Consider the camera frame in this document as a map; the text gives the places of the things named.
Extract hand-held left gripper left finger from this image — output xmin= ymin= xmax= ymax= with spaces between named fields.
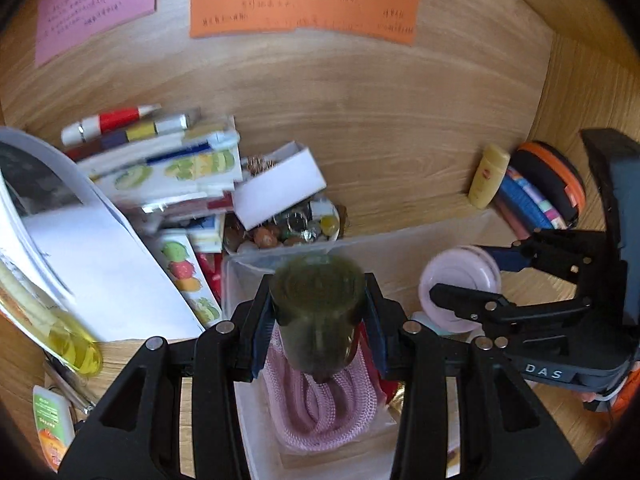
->
xmin=59 ymin=274 xmax=275 ymax=480

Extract small yellow bottle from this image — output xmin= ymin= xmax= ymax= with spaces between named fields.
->
xmin=468 ymin=143 xmax=511 ymax=210

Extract orange paper note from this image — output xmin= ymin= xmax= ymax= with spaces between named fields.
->
xmin=189 ymin=0 xmax=419 ymax=46

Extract person's right forearm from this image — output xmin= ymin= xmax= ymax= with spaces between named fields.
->
xmin=581 ymin=355 xmax=640 ymax=414

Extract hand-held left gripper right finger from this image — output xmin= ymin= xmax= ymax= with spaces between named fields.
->
xmin=357 ymin=274 xmax=583 ymax=480

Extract wooden desktop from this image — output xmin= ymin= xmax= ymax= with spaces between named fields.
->
xmin=0 ymin=210 xmax=626 ymax=480

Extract bundle of dark pens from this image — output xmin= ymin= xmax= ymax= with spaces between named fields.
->
xmin=42 ymin=354 xmax=97 ymax=417

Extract blue pencil case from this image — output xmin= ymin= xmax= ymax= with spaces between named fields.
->
xmin=494 ymin=166 xmax=567 ymax=242

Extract white paper sheets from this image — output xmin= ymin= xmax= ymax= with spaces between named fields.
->
xmin=0 ymin=127 xmax=207 ymax=344

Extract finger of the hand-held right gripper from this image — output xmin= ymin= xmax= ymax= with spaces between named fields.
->
xmin=472 ymin=229 xmax=621 ymax=284
xmin=430 ymin=282 xmax=594 ymax=336

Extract glass bowl of beads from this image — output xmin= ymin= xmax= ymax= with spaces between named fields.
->
xmin=222 ymin=197 xmax=347 ymax=257

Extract red velvet pouch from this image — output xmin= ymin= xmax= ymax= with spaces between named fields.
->
xmin=359 ymin=332 xmax=407 ymax=413

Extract small white box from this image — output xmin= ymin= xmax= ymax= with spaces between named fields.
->
xmin=233 ymin=140 xmax=327 ymax=231

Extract green orange tube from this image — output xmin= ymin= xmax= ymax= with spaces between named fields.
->
xmin=32 ymin=384 xmax=77 ymax=474

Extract dark green jar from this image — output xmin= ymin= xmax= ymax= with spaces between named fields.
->
xmin=269 ymin=254 xmax=367 ymax=382

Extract pink paper note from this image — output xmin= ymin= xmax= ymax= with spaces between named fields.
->
xmin=34 ymin=0 xmax=159 ymax=69

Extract black orange round case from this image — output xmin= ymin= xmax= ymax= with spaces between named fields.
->
xmin=509 ymin=140 xmax=586 ymax=229

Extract stack of stationery packs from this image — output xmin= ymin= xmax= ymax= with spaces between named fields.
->
xmin=62 ymin=106 xmax=244 ymax=327

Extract pink braided rope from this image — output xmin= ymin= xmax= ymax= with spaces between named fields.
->
xmin=264 ymin=320 xmax=379 ymax=454

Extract red white marker pen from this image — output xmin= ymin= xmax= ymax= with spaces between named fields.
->
xmin=60 ymin=103 xmax=162 ymax=147

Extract pink round case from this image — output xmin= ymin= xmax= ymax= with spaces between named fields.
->
xmin=418 ymin=246 xmax=503 ymax=336

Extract yellow spray bottle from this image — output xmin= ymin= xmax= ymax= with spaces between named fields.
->
xmin=0 ymin=259 xmax=104 ymax=377

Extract clear plastic storage box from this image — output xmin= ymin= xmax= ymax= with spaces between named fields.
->
xmin=220 ymin=207 xmax=503 ymax=480

